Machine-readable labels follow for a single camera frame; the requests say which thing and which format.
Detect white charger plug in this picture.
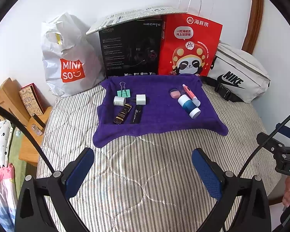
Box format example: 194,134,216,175
132,94,148,106

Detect black cardboard box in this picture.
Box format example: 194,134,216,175
98,17,165,78

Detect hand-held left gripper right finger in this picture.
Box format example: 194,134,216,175
192,148,272,232

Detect white dotted cloth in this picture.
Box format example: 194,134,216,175
0,119,14,167

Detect black box with gold print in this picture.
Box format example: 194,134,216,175
113,103,133,124

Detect white waist bag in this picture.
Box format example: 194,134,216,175
200,41,271,103

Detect mint green binder clip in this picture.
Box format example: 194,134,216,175
117,82,131,99

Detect patterned book with red edge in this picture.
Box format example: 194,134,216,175
19,83,44,116

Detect green sheet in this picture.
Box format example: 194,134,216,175
8,126,30,182

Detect grey printed cardboard sheet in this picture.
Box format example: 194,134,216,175
86,5,187,35

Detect small glass jar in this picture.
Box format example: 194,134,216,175
31,124,43,136

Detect pink printed cloth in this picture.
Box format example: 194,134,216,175
0,163,17,232

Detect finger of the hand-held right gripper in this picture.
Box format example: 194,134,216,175
275,123,290,141
256,132,287,154

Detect pink round case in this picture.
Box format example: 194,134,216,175
169,88,184,99

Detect black cable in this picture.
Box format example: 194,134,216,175
0,102,54,174
237,109,290,178

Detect brown wooden headboard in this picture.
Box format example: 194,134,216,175
242,0,264,54

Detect wooden nightstand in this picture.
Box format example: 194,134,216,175
0,77,53,167

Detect red paper bag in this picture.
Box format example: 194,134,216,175
158,0,223,77

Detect white plastic shopping bag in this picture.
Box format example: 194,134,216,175
41,12,106,97

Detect striped quilt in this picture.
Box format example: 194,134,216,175
36,77,282,232

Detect blue and white bottle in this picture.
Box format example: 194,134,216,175
178,94,201,119

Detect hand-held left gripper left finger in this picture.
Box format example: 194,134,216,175
14,147,95,232

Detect pink pen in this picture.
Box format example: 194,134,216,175
182,84,196,99

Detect purple towel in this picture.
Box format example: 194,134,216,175
92,75,229,148

